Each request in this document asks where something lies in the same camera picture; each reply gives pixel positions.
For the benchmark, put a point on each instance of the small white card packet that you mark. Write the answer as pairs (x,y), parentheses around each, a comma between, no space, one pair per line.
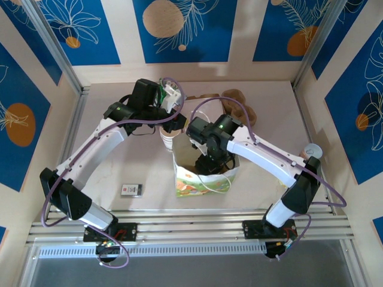
(131,190)

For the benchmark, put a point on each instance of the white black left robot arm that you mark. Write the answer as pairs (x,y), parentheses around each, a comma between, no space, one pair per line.
(89,149)

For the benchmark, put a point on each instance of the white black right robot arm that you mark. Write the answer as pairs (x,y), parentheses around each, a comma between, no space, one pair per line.
(257,152)

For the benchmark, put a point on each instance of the stack of pulp cup carriers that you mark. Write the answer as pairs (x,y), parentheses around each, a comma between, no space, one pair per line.
(232,95)

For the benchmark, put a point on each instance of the aluminium rail beam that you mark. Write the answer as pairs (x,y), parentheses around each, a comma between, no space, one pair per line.
(194,227)

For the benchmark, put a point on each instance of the aluminium frame post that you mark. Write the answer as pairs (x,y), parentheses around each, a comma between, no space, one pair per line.
(316,45)
(54,45)

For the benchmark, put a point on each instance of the white printed paper bag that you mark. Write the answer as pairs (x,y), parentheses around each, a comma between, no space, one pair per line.
(194,185)

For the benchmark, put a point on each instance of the stack of white paper cups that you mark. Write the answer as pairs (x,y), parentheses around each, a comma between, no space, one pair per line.
(167,143)

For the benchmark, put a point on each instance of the aluminium side rail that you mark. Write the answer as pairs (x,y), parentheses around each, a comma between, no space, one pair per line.
(68,140)
(309,134)

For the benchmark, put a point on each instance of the small yogurt cup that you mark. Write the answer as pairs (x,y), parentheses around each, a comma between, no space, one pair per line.
(312,149)

